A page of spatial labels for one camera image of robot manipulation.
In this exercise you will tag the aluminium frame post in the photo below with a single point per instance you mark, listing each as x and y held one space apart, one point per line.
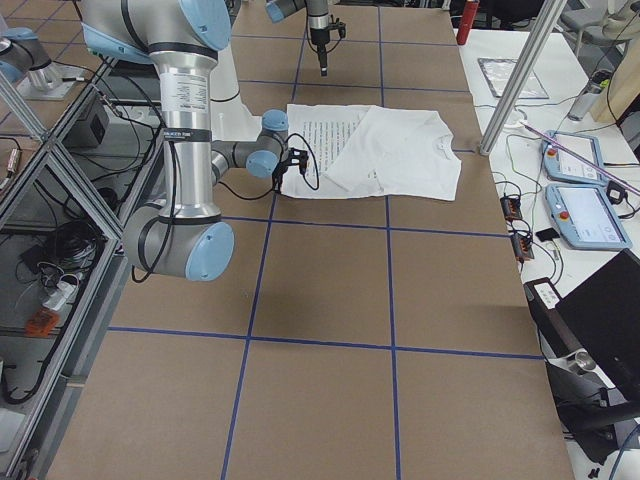
536 40

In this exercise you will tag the lower teach pendant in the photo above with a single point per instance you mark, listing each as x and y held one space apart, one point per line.
584 217

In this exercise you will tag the black box under table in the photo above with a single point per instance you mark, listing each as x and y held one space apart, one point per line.
90 128

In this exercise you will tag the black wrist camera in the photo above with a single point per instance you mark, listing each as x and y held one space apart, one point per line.
298 158
336 24

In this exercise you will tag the white labelled black box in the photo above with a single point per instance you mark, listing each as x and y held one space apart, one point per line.
542 298

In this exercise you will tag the white long-sleeve printed shirt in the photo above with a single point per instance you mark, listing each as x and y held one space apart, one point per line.
366 151

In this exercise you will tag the small black electronics board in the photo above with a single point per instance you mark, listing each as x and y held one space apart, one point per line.
511 208

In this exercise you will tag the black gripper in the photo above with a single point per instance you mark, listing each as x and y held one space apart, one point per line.
318 37
278 178

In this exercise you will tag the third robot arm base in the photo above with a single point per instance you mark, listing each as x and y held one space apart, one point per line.
26 63

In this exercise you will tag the upper teach pendant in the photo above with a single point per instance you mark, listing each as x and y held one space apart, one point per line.
562 166

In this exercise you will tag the grey water bottle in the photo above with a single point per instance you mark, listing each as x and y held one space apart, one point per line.
589 94

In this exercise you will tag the orange device on floor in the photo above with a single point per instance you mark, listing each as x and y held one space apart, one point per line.
41 323

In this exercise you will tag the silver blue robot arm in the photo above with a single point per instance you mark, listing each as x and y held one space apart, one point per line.
317 19
187 42

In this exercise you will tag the black laptop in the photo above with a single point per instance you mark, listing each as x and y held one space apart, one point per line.
601 315

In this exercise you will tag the red bottle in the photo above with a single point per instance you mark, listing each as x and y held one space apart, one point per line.
467 21

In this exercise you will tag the teach pendant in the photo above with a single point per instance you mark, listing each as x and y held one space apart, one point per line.
562 166
584 217

